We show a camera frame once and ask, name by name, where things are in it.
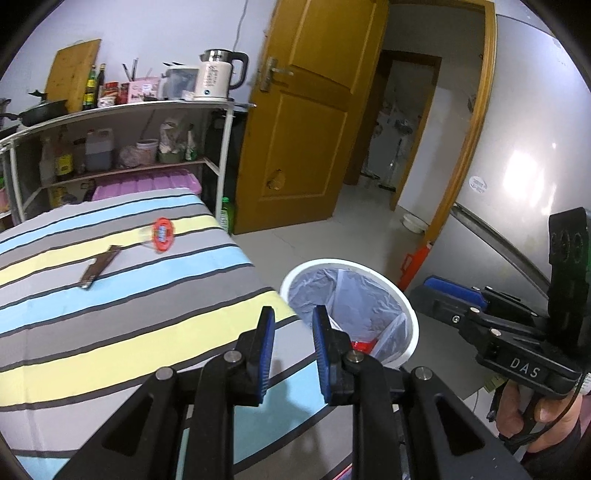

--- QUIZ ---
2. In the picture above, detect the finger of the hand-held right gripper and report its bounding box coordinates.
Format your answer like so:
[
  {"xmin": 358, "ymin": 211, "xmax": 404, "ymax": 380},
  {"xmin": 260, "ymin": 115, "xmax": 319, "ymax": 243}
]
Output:
[
  {"xmin": 410, "ymin": 284, "xmax": 505, "ymax": 355},
  {"xmin": 424, "ymin": 275, "xmax": 551, "ymax": 328}
]

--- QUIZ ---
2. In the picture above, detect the yellow wooden door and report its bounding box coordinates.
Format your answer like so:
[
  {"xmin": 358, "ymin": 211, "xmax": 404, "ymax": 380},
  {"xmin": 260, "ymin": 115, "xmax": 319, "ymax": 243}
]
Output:
[{"xmin": 233, "ymin": 0, "xmax": 391, "ymax": 235}]

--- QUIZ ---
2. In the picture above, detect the clear plastic container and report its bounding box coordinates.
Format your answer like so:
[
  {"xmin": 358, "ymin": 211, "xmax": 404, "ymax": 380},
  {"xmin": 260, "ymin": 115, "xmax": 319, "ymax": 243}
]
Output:
[{"xmin": 163, "ymin": 62, "xmax": 199, "ymax": 99}]

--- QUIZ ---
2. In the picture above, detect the metal door handle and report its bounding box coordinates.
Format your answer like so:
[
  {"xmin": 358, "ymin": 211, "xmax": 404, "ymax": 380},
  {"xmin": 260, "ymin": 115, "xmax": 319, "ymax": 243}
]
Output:
[{"xmin": 259, "ymin": 56, "xmax": 295, "ymax": 93}]

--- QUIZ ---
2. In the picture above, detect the white plastic bag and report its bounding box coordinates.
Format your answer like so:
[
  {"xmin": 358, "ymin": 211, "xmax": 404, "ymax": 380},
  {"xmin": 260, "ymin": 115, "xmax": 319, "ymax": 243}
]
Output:
[{"xmin": 159, "ymin": 119, "xmax": 188, "ymax": 155}]

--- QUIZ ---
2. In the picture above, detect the wooden cutting board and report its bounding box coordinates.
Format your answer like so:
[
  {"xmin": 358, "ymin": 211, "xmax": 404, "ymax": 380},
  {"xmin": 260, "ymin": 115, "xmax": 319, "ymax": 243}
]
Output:
[{"xmin": 45, "ymin": 38, "xmax": 102, "ymax": 112}]

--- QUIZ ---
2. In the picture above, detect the white electric kettle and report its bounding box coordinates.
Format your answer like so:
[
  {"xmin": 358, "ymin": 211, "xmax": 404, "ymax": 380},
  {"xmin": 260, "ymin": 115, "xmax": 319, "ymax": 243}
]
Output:
[{"xmin": 191, "ymin": 48, "xmax": 250, "ymax": 101}]

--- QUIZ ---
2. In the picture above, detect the pink box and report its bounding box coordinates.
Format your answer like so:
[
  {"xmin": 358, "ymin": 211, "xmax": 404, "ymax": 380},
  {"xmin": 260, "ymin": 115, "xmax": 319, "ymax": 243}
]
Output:
[{"xmin": 127, "ymin": 78, "xmax": 161, "ymax": 103}]

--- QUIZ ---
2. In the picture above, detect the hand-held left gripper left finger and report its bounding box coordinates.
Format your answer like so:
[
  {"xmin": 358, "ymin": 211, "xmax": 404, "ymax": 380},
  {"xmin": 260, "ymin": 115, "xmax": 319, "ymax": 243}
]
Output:
[{"xmin": 53, "ymin": 305, "xmax": 276, "ymax": 480}]

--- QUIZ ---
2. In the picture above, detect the orange plastic tool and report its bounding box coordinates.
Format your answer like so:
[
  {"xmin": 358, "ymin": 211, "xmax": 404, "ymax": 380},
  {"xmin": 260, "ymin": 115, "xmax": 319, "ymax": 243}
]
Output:
[{"xmin": 399, "ymin": 242, "xmax": 435, "ymax": 291}]

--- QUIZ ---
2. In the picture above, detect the wooden door frame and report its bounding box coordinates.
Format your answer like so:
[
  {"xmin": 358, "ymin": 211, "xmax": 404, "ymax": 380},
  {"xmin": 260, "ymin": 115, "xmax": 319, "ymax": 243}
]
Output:
[{"xmin": 344, "ymin": 0, "xmax": 499, "ymax": 247}]

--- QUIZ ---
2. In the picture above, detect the chopsticks bundle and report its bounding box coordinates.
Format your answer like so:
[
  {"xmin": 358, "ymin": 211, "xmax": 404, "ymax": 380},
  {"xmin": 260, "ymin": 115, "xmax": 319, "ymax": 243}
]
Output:
[{"xmin": 121, "ymin": 58, "xmax": 153, "ymax": 84}]

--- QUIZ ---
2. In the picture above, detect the striped tablecloth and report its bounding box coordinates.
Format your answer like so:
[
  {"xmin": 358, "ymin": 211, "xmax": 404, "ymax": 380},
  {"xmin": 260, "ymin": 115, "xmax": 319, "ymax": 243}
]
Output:
[{"xmin": 0, "ymin": 187, "xmax": 333, "ymax": 480}]

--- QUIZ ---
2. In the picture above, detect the pink plastic board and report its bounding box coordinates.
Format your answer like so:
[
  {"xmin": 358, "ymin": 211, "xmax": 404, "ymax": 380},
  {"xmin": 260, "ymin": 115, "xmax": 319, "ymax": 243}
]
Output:
[{"xmin": 91, "ymin": 168, "xmax": 204, "ymax": 202}]

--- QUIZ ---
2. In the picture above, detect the white trash bin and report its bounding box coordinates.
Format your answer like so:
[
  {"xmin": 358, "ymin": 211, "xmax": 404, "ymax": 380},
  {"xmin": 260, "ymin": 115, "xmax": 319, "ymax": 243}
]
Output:
[{"xmin": 278, "ymin": 258, "xmax": 420, "ymax": 370}]

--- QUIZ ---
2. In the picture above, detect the clear plastic bin liner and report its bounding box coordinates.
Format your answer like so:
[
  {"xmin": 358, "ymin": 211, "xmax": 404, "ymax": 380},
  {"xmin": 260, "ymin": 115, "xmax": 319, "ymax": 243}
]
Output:
[{"xmin": 288, "ymin": 268, "xmax": 411, "ymax": 358}]

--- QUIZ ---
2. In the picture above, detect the dark sauce bottle yellow label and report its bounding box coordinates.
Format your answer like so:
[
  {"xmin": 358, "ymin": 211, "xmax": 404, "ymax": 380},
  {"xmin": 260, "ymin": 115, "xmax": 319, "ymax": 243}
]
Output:
[{"xmin": 83, "ymin": 65, "xmax": 99, "ymax": 110}]

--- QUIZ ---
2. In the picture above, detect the person's right hand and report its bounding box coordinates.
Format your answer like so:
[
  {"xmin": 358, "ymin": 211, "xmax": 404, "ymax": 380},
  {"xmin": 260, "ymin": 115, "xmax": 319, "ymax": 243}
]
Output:
[{"xmin": 496, "ymin": 384, "xmax": 581, "ymax": 444}]

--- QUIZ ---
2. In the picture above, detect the person's right forearm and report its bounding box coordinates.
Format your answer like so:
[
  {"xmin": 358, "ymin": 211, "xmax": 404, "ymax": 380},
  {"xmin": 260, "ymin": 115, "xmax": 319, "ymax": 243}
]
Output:
[{"xmin": 522, "ymin": 411, "xmax": 587, "ymax": 480}]

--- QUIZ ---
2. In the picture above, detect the white plastic bottle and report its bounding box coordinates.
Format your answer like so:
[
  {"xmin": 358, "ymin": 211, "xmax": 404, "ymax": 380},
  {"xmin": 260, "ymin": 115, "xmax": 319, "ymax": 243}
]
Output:
[{"xmin": 39, "ymin": 137, "xmax": 56, "ymax": 185}]

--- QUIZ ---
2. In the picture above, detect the white plastic tub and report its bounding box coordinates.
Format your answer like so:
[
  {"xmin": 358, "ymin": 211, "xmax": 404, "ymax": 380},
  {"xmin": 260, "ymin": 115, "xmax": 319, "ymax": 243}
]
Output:
[{"xmin": 136, "ymin": 138, "xmax": 158, "ymax": 164}]

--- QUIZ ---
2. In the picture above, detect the oil bottle yellow label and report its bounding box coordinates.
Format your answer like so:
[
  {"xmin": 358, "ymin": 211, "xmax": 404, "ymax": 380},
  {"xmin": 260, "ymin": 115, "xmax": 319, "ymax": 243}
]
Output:
[{"xmin": 54, "ymin": 138, "xmax": 75, "ymax": 182}]

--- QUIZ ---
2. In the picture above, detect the large white shelf unit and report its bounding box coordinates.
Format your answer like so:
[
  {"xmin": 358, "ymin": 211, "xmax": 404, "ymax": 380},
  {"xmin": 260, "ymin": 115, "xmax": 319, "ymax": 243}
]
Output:
[{"xmin": 0, "ymin": 98, "xmax": 257, "ymax": 227}]

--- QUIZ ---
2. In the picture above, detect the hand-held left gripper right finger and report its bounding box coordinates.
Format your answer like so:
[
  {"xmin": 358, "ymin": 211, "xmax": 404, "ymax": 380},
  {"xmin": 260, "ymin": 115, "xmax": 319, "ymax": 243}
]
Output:
[{"xmin": 312, "ymin": 305, "xmax": 532, "ymax": 480}]

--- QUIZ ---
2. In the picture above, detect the white floor fan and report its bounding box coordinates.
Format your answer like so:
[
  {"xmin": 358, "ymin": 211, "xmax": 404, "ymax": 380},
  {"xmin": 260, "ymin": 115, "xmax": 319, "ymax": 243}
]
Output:
[{"xmin": 365, "ymin": 99, "xmax": 414, "ymax": 192}]

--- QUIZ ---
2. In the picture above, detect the silver refrigerator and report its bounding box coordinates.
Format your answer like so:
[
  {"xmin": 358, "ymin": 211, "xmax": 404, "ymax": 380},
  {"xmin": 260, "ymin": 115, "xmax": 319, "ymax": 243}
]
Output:
[{"xmin": 392, "ymin": 11, "xmax": 591, "ymax": 407}]

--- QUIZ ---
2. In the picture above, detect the dark torn wrapper strip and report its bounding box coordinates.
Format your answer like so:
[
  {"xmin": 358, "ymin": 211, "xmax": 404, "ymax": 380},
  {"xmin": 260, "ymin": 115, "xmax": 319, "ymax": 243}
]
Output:
[{"xmin": 78, "ymin": 244, "xmax": 122, "ymax": 291}]

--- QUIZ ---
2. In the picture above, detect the red lid plastic cup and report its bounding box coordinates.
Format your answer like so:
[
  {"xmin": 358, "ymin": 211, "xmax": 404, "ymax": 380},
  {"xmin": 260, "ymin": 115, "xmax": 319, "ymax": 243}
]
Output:
[{"xmin": 141, "ymin": 218, "xmax": 177, "ymax": 253}]

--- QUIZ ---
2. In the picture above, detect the black frying pan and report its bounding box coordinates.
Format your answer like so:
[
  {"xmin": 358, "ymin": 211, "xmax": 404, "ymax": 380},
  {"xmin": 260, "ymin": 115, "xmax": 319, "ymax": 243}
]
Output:
[{"xmin": 0, "ymin": 90, "xmax": 69, "ymax": 127}]

